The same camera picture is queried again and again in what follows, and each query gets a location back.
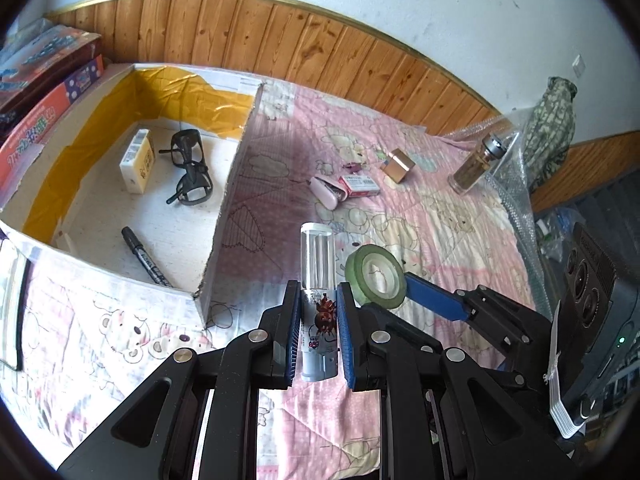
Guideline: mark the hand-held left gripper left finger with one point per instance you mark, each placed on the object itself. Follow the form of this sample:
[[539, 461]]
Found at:
[[292, 340]]

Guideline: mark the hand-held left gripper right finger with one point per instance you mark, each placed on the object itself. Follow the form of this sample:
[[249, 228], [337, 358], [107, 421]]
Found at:
[[345, 340]]

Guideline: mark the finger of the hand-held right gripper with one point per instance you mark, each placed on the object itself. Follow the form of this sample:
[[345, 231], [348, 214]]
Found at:
[[435, 297]]

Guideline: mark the green tape roll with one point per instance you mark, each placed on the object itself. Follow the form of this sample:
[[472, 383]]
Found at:
[[352, 275]]

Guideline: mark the black marker pen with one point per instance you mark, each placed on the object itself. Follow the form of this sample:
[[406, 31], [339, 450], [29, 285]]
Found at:
[[145, 257]]

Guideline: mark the black glasses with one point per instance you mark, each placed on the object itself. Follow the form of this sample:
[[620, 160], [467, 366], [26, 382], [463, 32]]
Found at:
[[186, 172]]

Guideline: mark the white cardboard box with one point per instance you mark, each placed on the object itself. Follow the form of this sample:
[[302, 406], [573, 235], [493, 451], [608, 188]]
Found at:
[[100, 200]]

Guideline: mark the white card pack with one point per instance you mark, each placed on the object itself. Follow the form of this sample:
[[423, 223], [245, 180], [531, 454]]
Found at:
[[136, 160]]

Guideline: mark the pink printed blanket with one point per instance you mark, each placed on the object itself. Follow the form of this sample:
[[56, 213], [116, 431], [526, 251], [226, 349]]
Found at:
[[400, 220]]

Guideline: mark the red staple box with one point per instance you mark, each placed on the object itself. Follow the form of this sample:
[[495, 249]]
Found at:
[[360, 186]]

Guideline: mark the small gold box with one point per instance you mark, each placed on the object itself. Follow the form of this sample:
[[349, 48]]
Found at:
[[397, 167]]

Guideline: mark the glass bottle with metal lid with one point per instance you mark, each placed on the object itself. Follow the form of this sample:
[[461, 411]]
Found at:
[[472, 167]]

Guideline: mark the white pink stapler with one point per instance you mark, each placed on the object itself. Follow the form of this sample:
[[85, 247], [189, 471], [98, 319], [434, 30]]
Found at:
[[327, 194]]

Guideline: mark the small binder clip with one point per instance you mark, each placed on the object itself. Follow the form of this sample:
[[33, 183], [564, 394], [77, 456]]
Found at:
[[352, 165]]

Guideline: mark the camouflage cloth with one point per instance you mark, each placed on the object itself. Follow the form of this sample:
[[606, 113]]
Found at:
[[550, 120]]

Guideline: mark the white tablet with black edge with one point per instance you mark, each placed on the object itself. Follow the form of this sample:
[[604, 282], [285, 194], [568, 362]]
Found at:
[[10, 310]]

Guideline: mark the red game box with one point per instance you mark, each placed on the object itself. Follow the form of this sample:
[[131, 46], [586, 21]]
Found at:
[[45, 115]]

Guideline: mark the dark robot toy box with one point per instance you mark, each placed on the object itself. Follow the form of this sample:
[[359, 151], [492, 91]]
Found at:
[[40, 60]]

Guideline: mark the white wall socket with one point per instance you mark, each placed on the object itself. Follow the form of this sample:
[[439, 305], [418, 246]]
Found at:
[[578, 65]]

